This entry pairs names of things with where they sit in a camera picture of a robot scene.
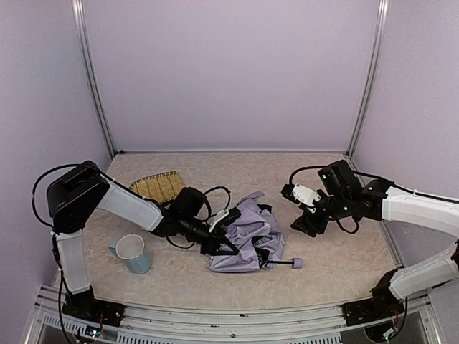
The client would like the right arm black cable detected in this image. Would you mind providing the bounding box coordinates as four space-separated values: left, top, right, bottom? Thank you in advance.
288 165 323 187

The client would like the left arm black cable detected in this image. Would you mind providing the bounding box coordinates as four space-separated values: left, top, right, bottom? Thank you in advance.
200 185 232 219

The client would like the woven bamboo tray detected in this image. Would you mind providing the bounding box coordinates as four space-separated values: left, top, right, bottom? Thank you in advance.
129 171 184 203

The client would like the left aluminium corner post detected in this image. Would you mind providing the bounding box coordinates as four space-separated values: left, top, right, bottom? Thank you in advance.
72 0 117 160

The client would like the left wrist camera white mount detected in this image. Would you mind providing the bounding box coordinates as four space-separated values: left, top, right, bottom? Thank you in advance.
209 207 241 233

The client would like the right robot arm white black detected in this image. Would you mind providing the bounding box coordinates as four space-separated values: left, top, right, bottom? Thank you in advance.
281 160 458 319

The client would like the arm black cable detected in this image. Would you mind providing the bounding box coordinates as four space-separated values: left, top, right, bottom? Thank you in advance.
288 165 323 187
200 185 232 219

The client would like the aluminium front rail frame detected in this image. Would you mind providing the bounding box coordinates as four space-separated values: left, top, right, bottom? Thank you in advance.
24 282 442 344

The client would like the light blue plastic pitcher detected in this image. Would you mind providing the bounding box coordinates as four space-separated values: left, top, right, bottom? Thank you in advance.
108 234 151 275

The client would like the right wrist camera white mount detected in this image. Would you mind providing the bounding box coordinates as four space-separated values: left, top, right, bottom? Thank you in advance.
281 183 321 214

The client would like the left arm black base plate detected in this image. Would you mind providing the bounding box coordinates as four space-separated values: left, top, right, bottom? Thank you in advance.
62 299 125 328

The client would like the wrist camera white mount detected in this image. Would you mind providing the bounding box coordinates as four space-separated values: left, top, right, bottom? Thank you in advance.
209 207 241 233
281 183 321 214

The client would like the right aluminium corner post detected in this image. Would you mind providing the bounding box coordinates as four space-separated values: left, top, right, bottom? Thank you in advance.
346 0 390 160

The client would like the aluminium corner post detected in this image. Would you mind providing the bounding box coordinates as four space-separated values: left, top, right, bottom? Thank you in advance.
346 0 390 160
72 0 117 160

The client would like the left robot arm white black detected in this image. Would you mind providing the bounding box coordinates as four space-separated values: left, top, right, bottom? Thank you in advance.
37 161 239 303

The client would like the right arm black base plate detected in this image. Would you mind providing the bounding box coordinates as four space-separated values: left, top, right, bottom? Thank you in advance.
341 298 405 326

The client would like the lilac folding umbrella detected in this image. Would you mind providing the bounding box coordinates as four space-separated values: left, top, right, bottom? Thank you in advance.
209 191 303 274

